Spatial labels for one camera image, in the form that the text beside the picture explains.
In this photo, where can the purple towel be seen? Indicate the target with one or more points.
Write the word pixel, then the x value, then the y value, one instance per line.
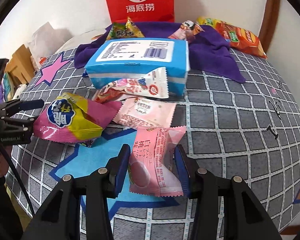
pixel 209 51

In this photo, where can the pink peach snack packet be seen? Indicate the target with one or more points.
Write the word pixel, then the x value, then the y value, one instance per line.
pixel 151 162

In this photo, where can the pale pink nougat packet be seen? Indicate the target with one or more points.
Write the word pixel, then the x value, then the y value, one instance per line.
pixel 140 111

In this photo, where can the wooden bedside furniture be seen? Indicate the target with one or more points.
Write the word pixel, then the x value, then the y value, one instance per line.
pixel 20 67

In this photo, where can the fruit print white cloth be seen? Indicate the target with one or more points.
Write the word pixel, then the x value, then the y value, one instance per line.
pixel 84 38

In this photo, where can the panda pink snack packet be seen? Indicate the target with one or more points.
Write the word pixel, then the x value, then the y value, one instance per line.
pixel 187 31

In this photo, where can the blue tissue box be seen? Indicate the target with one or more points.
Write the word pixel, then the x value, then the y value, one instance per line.
pixel 133 57

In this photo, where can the white red snack packet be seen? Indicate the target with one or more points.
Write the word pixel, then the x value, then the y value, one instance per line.
pixel 153 84

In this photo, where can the checkered grey tablecloth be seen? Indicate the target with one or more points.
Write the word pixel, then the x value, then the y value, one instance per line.
pixel 251 130

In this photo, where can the brown wooden door frame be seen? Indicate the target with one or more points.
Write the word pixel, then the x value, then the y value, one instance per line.
pixel 268 26

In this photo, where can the pink yellow snack bag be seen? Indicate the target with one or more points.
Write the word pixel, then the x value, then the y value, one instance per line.
pixel 71 118

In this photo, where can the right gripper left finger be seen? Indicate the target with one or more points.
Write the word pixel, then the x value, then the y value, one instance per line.
pixel 121 167

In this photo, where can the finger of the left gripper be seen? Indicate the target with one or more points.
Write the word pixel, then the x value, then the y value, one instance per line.
pixel 22 105

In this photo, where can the red paper shopping bag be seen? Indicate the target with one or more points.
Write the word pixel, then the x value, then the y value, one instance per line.
pixel 141 10

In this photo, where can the green snack packet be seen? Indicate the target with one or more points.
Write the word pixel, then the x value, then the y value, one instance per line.
pixel 117 31

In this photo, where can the yellow triangular snack packet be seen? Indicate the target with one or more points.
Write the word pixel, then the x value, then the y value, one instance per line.
pixel 132 31

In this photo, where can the orange chips bag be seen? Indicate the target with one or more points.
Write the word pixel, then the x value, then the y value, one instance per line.
pixel 240 39

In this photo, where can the person left hand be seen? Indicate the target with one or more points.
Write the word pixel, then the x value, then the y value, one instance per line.
pixel 4 166

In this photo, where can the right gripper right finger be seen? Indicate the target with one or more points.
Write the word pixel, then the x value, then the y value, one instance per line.
pixel 184 169

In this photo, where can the blue star sticker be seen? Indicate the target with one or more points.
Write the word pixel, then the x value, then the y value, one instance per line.
pixel 86 160

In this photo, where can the pink star sticker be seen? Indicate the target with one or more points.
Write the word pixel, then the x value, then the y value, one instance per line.
pixel 48 73

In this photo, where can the white Miniso plastic bag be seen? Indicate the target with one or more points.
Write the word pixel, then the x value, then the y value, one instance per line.
pixel 46 40

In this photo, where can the yellow chips bag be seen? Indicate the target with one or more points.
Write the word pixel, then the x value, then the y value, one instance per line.
pixel 208 21

